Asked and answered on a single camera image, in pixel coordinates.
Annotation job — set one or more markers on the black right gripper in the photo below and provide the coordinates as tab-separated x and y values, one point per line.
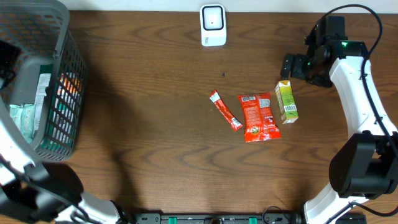
296	72

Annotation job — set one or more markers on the yellow green juice carton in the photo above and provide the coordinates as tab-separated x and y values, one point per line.
286	102

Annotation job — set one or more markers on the red snack bag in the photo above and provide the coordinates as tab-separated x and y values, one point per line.
258	118

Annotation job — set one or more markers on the small red Nescafe packet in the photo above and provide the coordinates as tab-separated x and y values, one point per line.
224	110

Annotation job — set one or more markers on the light green wet wipes pack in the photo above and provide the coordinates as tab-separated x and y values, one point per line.
23	116

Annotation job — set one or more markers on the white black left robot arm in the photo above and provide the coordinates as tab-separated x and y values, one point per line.
36	183

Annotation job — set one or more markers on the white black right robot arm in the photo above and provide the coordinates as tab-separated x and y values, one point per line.
366	166

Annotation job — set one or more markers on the white barcode scanner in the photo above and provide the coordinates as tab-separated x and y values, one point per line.
213	25

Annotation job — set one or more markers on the grey plastic shopping basket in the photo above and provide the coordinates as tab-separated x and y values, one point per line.
43	78

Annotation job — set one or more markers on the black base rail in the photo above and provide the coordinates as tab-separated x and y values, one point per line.
271	218

